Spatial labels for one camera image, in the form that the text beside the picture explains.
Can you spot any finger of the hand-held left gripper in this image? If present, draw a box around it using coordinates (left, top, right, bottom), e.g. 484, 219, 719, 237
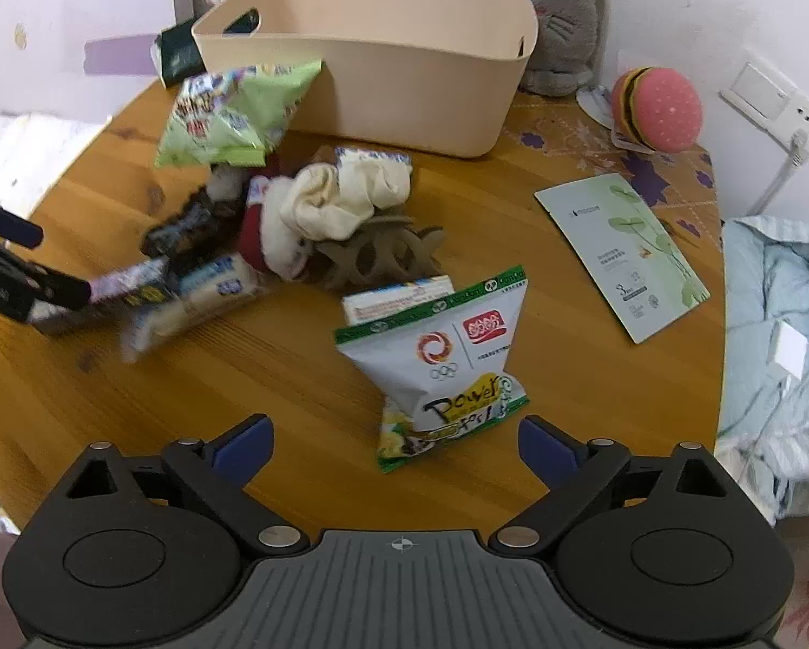
0, 184, 45, 249
0, 230, 93, 308

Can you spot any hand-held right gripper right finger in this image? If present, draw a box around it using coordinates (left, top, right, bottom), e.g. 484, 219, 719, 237
489, 414, 750, 559

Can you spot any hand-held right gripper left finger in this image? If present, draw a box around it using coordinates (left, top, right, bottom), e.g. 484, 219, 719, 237
59, 414, 311, 555

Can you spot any blue floral tissue pack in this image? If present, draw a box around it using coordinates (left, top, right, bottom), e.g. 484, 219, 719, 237
86, 258, 179, 308

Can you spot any small black box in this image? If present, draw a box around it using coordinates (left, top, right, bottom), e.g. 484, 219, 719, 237
140, 193, 236, 258

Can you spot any white snack bag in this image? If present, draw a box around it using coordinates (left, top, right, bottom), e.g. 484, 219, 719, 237
333, 265, 532, 474

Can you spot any white blue packet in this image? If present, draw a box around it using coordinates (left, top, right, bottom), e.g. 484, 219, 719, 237
333, 146, 413, 173
120, 251, 273, 362

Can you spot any red sock with white fluff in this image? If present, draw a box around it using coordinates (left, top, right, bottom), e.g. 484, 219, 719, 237
205, 162, 311, 281

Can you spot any white carton box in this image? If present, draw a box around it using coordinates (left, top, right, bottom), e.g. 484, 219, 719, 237
341, 274, 456, 327

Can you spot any green snack bag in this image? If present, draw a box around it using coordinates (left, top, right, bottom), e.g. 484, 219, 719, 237
154, 59, 324, 170

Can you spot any cream scrunchie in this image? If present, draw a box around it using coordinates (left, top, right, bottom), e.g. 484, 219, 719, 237
269, 158, 412, 241

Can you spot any beige plastic basket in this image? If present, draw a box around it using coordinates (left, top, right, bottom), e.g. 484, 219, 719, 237
191, 0, 541, 160

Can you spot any wooden desktop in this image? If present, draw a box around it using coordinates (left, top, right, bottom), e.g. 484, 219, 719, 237
0, 74, 726, 535

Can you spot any white cloth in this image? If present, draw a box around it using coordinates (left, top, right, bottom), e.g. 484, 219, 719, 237
0, 114, 111, 214

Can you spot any green white face mask packet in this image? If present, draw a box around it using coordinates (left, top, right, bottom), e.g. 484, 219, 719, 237
534, 173, 711, 345

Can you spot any dark green tissue pack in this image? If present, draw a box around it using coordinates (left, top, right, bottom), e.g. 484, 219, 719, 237
153, 20, 206, 89

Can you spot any light blue blanket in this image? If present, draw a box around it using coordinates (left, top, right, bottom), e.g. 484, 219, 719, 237
715, 215, 809, 528

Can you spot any white charger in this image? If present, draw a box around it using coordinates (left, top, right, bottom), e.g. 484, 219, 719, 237
773, 321, 809, 380

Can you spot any white paper tag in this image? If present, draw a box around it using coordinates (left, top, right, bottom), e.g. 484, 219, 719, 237
576, 84, 625, 129

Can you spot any pink burger plush toy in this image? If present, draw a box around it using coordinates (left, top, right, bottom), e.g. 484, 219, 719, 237
610, 66, 704, 154

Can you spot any grey cat plush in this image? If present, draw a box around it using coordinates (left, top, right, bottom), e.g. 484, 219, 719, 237
383, 0, 611, 97

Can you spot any white plug cable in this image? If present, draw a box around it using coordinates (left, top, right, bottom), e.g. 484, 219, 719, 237
742, 128, 809, 217

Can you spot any white wall socket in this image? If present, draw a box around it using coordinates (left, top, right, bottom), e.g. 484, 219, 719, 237
719, 62, 809, 143

